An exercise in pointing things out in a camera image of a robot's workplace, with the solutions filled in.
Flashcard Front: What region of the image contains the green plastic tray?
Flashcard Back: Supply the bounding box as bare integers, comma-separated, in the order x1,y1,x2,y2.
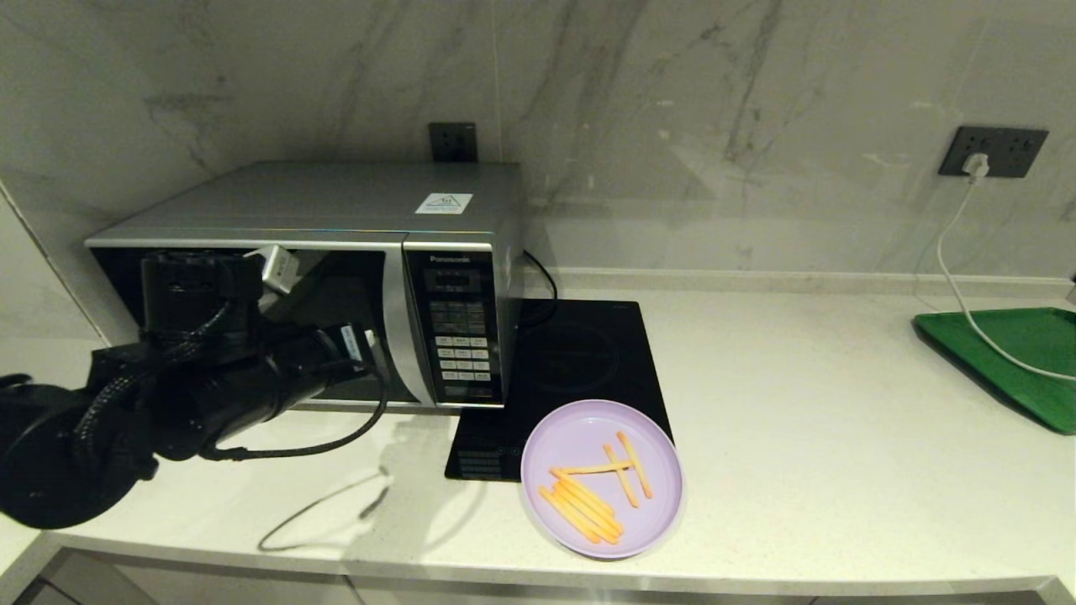
914,308,1076,435

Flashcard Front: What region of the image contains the wide black wall outlet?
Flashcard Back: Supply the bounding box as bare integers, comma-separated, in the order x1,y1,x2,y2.
938,126,1049,178

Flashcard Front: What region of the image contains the purple plate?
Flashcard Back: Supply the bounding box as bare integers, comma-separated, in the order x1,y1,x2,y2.
520,399,685,560

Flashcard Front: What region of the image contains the black induction cooktop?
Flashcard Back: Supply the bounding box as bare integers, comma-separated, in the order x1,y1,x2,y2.
446,298,686,484

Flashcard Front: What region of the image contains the white power cable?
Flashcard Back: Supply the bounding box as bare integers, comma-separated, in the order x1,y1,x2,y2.
936,174,1076,383

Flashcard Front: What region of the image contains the orange french fry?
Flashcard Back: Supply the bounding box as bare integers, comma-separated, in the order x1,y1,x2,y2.
616,431,654,499
547,488,619,545
537,487,603,545
603,444,640,509
558,475,625,531
551,460,634,476
552,481,623,539

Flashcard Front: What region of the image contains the small black wall outlet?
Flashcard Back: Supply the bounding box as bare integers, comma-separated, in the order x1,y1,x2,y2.
429,122,479,163

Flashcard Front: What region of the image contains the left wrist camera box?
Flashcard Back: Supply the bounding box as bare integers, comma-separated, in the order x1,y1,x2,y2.
244,245,301,295

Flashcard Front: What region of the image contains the silver Panasonic microwave oven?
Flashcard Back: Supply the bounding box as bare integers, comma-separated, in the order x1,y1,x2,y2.
84,161,528,410

